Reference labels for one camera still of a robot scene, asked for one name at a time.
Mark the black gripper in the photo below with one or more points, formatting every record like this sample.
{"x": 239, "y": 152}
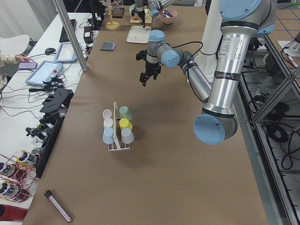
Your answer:
{"x": 141, "y": 14}
{"x": 151, "y": 67}

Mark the cream rabbit tray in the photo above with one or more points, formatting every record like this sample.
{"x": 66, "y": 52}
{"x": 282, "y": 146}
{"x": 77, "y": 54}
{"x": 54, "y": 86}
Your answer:
{"x": 138, "y": 34}

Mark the green plastic cup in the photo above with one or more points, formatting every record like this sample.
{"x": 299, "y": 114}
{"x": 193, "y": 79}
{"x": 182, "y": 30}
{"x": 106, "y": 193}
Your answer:
{"x": 125, "y": 112}

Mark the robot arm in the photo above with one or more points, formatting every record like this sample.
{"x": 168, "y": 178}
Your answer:
{"x": 215, "y": 73}
{"x": 154, "y": 7}

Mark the yellow plastic cup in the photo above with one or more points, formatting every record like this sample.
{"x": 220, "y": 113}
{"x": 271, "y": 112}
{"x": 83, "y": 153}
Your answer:
{"x": 125, "y": 123}

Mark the pink plastic cup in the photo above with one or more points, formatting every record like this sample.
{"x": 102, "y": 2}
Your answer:
{"x": 107, "y": 113}

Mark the white plastic cup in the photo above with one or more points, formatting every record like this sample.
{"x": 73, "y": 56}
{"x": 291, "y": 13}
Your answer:
{"x": 108, "y": 123}

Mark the grey plastic cup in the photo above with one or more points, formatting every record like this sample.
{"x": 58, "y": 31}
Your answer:
{"x": 127, "y": 135}

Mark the blue plastic cup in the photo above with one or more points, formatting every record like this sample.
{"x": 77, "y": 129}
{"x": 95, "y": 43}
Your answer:
{"x": 108, "y": 135}

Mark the wooden cutting board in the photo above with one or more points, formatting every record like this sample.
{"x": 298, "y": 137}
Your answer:
{"x": 148, "y": 18}

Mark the stacked green bowls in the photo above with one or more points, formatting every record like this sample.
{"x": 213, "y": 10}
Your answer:
{"x": 134, "y": 13}

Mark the pink bowl with ice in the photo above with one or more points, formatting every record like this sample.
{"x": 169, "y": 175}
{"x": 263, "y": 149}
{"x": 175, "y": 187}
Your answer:
{"x": 168, "y": 21}

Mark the metal ice scoop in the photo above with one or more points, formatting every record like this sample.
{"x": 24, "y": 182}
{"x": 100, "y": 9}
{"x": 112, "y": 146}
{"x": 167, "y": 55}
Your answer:
{"x": 166, "y": 13}

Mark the wooden mug tree stand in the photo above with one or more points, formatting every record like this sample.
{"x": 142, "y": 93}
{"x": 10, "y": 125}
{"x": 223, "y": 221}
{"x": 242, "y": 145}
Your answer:
{"x": 110, "y": 4}

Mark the grey folded cloth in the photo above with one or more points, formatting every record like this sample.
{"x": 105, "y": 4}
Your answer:
{"x": 108, "y": 46}

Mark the blue teach pendant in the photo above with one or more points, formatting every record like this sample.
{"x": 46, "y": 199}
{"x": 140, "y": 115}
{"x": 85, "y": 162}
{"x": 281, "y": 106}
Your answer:
{"x": 65, "y": 53}
{"x": 44, "y": 73}

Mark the black computer mouse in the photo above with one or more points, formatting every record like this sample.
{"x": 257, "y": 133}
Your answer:
{"x": 49, "y": 51}

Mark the seated person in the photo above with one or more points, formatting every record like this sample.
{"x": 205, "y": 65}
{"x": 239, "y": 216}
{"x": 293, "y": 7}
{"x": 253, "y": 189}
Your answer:
{"x": 20, "y": 43}

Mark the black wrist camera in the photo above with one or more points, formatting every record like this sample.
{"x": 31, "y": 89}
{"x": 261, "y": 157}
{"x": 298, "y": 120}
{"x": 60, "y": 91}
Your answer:
{"x": 142, "y": 55}

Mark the white wire cup rack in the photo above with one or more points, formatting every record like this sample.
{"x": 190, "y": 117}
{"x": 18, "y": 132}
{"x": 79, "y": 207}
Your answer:
{"x": 116, "y": 145}

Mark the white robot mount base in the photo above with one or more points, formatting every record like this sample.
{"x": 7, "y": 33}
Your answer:
{"x": 212, "y": 34}

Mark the aluminium frame post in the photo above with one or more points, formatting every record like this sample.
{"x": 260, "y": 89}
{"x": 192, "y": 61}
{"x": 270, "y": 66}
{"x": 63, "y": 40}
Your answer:
{"x": 60, "y": 8}

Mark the copper wire bottle basket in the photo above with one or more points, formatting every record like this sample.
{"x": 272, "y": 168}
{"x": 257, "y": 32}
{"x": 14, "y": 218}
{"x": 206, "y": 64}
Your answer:
{"x": 18, "y": 174}

